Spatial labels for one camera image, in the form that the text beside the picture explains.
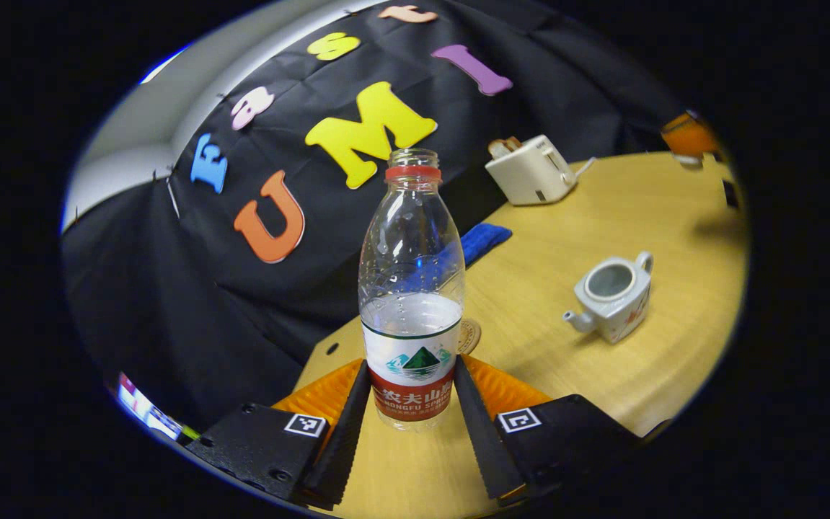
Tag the white toaster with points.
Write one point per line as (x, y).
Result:
(530, 173)

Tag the white ceramic teacup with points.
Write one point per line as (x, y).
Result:
(613, 303)

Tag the toast slice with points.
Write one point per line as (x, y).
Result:
(505, 147)

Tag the computer monitor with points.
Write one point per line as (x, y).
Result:
(148, 411)

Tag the clear plastic water bottle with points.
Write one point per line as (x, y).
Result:
(411, 324)

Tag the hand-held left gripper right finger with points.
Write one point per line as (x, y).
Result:
(487, 440)

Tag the blue towel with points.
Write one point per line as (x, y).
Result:
(487, 236)

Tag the white teacup lid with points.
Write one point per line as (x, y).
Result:
(690, 161)

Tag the black backdrop cloth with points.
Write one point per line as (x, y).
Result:
(191, 303)

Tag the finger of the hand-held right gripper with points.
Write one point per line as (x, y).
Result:
(689, 135)
(730, 194)

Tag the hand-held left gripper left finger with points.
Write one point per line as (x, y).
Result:
(339, 447)

